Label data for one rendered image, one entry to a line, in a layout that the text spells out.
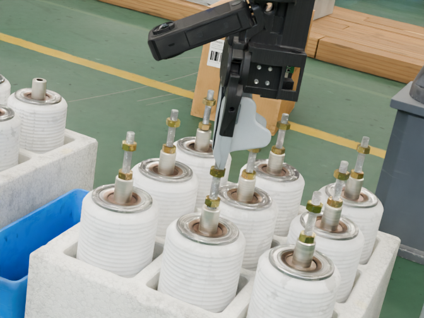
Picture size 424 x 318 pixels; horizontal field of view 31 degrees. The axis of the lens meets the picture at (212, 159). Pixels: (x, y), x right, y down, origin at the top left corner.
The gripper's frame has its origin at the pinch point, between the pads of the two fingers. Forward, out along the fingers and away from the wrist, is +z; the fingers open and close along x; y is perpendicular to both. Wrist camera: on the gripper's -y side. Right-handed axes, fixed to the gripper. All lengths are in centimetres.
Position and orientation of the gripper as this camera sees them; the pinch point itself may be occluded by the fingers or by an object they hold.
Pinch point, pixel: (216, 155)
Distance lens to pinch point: 85.9
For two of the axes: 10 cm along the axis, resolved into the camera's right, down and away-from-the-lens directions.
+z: -1.6, 9.2, 3.7
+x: -0.5, -3.8, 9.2
